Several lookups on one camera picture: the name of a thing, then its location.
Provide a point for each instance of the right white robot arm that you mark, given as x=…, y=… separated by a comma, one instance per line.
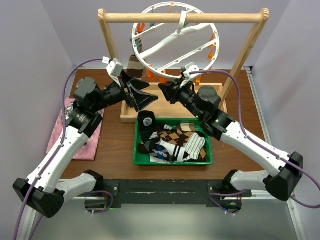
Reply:
x=281, y=171

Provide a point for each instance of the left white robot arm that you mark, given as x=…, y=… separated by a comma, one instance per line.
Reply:
x=39, y=190

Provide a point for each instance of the beige tan sock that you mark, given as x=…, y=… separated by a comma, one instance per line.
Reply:
x=135, y=68

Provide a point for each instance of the white black banded sock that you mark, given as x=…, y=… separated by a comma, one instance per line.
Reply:
x=175, y=140

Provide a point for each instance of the white black striped sock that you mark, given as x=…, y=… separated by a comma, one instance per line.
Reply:
x=194, y=146

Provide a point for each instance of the white round clip hanger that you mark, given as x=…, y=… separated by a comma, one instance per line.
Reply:
x=160, y=45

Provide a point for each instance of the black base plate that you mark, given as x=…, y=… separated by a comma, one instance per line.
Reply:
x=169, y=192

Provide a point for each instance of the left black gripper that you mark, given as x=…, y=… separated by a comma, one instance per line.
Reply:
x=141, y=99

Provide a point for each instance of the pink cloth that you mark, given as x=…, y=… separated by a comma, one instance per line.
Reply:
x=88, y=151

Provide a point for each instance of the green plastic bin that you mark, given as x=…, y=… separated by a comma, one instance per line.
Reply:
x=144, y=159

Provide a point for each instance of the brown argyle sock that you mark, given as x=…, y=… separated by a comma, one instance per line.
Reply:
x=189, y=128

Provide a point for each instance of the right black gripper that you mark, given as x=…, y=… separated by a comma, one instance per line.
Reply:
x=168, y=89

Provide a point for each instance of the blue patterned plate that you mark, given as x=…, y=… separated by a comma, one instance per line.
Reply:
x=68, y=110

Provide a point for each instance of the black blue sports sock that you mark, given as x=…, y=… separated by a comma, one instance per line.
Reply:
x=148, y=130

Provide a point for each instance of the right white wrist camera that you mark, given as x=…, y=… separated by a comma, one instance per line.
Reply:
x=188, y=74

